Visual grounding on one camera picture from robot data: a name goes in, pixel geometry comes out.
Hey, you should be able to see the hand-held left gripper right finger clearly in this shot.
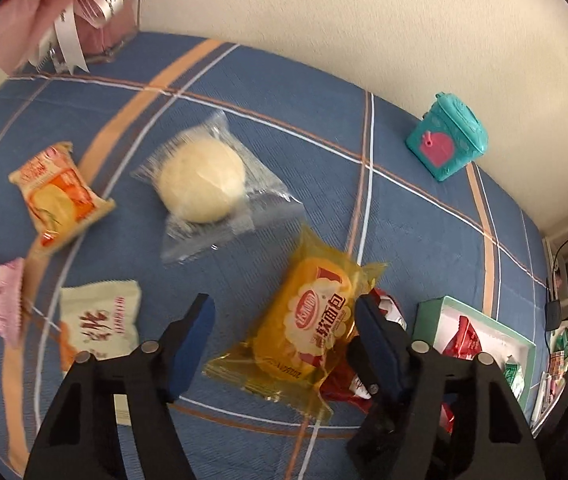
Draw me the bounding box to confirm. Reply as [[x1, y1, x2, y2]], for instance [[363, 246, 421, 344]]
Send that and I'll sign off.
[[355, 294, 550, 480]]

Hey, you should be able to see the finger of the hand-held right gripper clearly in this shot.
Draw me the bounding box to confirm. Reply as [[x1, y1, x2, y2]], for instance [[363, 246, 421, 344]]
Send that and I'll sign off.
[[346, 335, 395, 463]]

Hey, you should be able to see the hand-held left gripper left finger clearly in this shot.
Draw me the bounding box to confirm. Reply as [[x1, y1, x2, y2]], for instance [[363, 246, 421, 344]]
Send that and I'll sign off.
[[23, 293, 216, 480]]

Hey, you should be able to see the red cartoon snack packet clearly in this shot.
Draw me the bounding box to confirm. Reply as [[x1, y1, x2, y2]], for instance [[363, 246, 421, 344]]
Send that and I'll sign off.
[[320, 287, 409, 415]]

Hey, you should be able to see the white tray box green rim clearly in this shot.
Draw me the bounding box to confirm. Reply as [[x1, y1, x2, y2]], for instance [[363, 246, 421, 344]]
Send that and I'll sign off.
[[411, 296, 537, 406]]

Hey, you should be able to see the yellow soft bread packet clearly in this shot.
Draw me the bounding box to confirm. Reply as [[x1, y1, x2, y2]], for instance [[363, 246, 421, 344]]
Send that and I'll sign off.
[[203, 225, 389, 418]]

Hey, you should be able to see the green and white biscuit packet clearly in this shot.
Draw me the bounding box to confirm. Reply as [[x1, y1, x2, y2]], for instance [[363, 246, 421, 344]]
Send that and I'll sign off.
[[501, 354, 527, 401]]

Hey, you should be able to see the dark red biscuit packet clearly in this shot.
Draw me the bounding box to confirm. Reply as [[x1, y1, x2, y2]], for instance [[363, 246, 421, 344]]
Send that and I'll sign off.
[[434, 315, 484, 361]]

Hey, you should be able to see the white snack packet red print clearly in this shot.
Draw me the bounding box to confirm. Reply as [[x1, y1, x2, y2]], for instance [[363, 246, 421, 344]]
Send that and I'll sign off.
[[59, 280, 143, 426]]

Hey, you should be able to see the clear white bun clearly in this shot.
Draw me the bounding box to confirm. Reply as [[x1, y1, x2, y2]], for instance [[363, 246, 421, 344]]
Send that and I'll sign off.
[[130, 110, 305, 266]]

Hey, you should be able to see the orange and cream snack packet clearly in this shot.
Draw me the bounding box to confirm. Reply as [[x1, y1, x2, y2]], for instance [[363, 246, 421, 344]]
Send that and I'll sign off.
[[8, 141, 116, 248]]

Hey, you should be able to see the stack of colourful packets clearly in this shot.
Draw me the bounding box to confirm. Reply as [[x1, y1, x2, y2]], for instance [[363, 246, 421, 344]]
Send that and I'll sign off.
[[531, 327, 568, 423]]

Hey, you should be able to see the black power adapter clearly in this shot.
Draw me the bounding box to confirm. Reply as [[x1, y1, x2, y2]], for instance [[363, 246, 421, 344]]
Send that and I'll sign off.
[[545, 300, 563, 332]]

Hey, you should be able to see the teal toy box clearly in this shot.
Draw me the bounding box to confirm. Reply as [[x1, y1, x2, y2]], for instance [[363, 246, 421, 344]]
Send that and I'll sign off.
[[406, 91, 489, 182]]

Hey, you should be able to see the pink flower bouquet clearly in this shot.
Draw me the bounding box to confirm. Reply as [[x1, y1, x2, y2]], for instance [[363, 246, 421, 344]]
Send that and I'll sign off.
[[0, 0, 217, 91]]

